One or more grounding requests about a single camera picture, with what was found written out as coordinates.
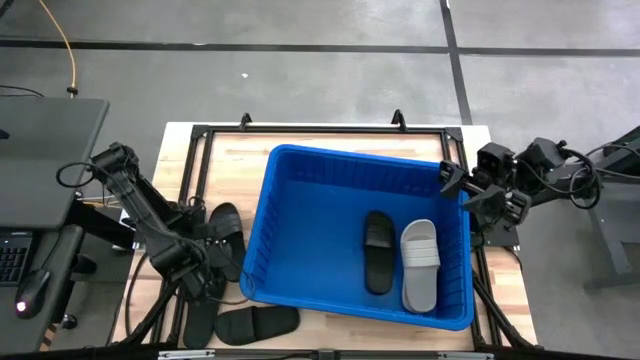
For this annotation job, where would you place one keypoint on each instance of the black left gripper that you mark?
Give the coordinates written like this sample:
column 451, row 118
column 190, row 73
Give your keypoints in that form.
column 177, row 257

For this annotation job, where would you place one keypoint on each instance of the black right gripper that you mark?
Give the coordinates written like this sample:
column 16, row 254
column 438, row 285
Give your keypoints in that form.
column 515, row 207

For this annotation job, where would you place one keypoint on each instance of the black slide sandal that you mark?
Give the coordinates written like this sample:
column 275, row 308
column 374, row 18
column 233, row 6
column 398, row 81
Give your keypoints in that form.
column 380, row 255
column 230, row 225
column 257, row 324
column 200, row 325

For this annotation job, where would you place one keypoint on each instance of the light grey slide sandal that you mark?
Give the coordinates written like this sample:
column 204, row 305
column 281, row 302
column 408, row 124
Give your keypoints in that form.
column 420, row 265

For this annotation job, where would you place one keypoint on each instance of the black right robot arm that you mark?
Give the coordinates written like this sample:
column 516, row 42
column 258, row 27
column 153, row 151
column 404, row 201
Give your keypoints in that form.
column 545, row 155

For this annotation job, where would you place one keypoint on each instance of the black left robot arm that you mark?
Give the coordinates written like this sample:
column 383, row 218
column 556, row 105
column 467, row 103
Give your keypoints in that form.
column 135, row 200

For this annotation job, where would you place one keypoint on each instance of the blue plastic bin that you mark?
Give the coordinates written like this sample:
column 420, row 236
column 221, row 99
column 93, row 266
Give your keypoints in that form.
column 310, row 240

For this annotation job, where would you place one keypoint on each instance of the white power box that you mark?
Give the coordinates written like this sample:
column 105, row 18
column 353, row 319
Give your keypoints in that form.
column 126, row 214

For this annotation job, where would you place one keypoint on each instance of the black desk support beam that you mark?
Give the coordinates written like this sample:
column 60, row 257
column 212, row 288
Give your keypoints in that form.
column 95, row 222

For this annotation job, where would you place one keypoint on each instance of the black caster wheel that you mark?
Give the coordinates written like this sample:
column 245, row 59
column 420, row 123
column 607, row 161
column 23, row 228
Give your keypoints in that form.
column 69, row 321

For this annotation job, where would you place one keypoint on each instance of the grey metal side table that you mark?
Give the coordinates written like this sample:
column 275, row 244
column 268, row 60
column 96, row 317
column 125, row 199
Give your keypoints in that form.
column 610, row 220

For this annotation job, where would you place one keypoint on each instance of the dark grey desk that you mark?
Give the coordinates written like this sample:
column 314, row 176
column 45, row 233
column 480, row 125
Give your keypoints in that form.
column 55, row 250

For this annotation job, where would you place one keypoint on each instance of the black computer mouse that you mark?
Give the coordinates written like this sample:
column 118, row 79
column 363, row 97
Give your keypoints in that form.
column 31, row 295

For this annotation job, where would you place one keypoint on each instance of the black keyboard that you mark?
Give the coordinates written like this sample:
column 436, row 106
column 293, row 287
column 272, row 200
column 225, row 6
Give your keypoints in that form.
column 12, row 257

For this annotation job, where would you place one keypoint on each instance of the grey desk with keyboard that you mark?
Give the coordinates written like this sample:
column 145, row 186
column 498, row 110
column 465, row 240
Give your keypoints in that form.
column 45, row 160

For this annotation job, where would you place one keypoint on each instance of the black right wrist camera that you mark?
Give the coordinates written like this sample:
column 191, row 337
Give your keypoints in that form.
column 495, row 157

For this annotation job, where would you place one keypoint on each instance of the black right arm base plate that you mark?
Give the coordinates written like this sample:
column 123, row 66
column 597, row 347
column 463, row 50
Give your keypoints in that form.
column 500, row 237

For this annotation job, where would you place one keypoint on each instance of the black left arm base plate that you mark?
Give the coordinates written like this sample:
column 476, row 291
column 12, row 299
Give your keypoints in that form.
column 137, row 239

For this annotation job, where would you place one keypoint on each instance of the black extrusion rig frame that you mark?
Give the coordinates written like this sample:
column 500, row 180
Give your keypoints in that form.
column 325, row 129

